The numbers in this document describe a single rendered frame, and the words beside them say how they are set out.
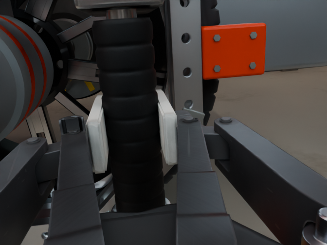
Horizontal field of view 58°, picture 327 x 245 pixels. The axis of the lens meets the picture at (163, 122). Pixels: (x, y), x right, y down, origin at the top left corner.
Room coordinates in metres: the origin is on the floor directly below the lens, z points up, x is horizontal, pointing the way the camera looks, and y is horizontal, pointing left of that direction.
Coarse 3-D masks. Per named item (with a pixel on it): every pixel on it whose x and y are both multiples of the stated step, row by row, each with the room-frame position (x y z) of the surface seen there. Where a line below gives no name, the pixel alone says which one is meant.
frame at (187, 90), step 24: (168, 0) 0.40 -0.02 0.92; (192, 0) 0.40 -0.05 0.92; (168, 24) 0.41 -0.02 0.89; (192, 24) 0.40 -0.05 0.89; (168, 48) 0.44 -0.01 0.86; (192, 48) 0.40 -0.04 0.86; (168, 72) 0.44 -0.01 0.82; (192, 72) 0.40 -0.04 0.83; (192, 96) 0.40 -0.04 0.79; (168, 168) 0.39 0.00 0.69; (48, 216) 0.42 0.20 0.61; (24, 240) 0.37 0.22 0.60
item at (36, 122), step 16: (32, 0) 0.48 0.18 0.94; (48, 0) 0.48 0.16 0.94; (16, 16) 0.48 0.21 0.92; (32, 16) 0.48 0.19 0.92; (48, 16) 0.48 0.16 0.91; (160, 16) 0.50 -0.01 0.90; (48, 32) 0.48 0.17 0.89; (64, 32) 0.48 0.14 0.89; (80, 32) 0.49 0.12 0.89; (160, 32) 0.55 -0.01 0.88; (48, 48) 0.52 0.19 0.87; (64, 48) 0.49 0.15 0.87; (160, 48) 0.58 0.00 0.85; (64, 64) 0.48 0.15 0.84; (80, 64) 0.49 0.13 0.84; (96, 64) 0.49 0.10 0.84; (160, 64) 0.58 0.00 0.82; (64, 80) 0.48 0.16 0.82; (80, 80) 0.49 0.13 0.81; (96, 80) 0.49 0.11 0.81; (160, 80) 0.51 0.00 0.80; (48, 96) 0.48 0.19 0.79; (64, 96) 0.48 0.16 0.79; (80, 112) 0.48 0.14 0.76; (32, 128) 0.48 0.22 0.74; (48, 128) 0.48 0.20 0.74; (0, 144) 0.63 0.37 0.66; (16, 144) 0.66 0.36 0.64; (0, 160) 0.57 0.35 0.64; (96, 176) 0.49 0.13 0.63; (112, 176) 0.47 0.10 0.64
